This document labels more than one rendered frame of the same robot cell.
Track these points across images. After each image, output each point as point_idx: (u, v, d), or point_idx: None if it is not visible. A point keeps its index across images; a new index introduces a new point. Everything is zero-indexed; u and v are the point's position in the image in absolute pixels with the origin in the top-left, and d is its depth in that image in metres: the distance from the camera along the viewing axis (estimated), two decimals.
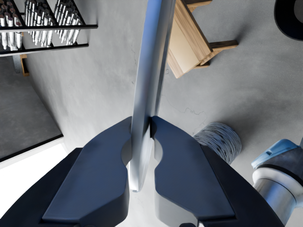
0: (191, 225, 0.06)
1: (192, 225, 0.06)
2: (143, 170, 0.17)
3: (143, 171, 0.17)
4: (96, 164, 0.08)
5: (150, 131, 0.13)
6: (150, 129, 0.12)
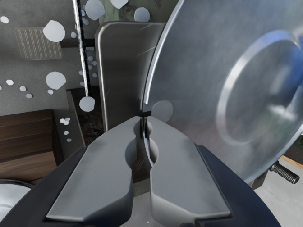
0: (191, 225, 0.06)
1: (192, 225, 0.06)
2: None
3: (162, 113, 0.15)
4: (101, 164, 0.08)
5: (145, 131, 0.13)
6: (145, 129, 0.12)
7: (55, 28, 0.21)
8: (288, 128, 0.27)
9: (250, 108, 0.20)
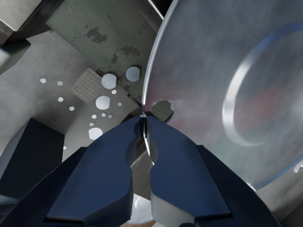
0: (191, 225, 0.06)
1: (192, 225, 0.06)
2: None
3: None
4: (101, 164, 0.08)
5: (145, 131, 0.13)
6: (145, 129, 0.12)
7: (94, 132, 0.28)
8: (210, 26, 0.13)
9: (300, 82, 0.18)
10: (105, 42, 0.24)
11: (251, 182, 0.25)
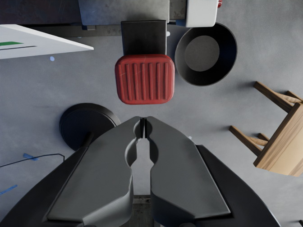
0: (191, 225, 0.06)
1: (192, 225, 0.06)
2: None
3: None
4: (101, 164, 0.08)
5: (145, 131, 0.13)
6: (145, 129, 0.12)
7: None
8: None
9: None
10: None
11: None
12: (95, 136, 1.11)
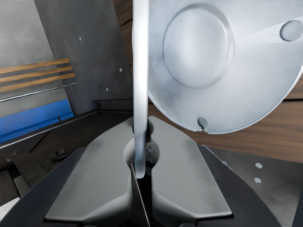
0: (191, 225, 0.06)
1: (192, 225, 0.06)
2: None
3: None
4: (99, 164, 0.08)
5: (147, 131, 0.13)
6: (146, 129, 0.12)
7: None
8: None
9: None
10: None
11: None
12: None
